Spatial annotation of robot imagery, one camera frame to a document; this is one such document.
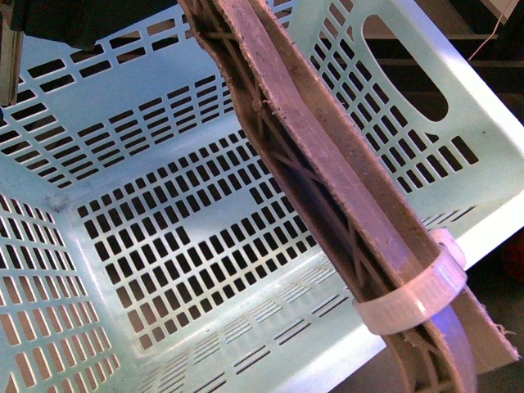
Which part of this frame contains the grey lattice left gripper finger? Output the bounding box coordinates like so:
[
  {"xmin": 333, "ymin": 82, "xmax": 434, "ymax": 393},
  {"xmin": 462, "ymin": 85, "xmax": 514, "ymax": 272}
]
[{"xmin": 182, "ymin": 1, "xmax": 517, "ymax": 392}]

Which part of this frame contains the light blue plastic basket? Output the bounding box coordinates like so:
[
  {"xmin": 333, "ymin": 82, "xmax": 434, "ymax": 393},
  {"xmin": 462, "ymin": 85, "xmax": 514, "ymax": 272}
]
[{"xmin": 1, "ymin": 1, "xmax": 523, "ymax": 392}]

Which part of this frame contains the red yellow apple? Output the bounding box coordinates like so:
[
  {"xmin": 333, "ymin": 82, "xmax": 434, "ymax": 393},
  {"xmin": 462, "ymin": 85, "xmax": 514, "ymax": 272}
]
[{"xmin": 502, "ymin": 238, "xmax": 524, "ymax": 283}]

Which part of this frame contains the white zip tie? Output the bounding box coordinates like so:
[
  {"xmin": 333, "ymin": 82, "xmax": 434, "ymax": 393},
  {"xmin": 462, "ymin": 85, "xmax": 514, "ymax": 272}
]
[{"xmin": 353, "ymin": 228, "xmax": 467, "ymax": 336}]

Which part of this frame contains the white hanging cable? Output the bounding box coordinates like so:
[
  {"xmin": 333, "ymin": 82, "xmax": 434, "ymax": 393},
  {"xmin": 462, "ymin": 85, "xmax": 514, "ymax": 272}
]
[{"xmin": 468, "ymin": 10, "xmax": 504, "ymax": 62}]

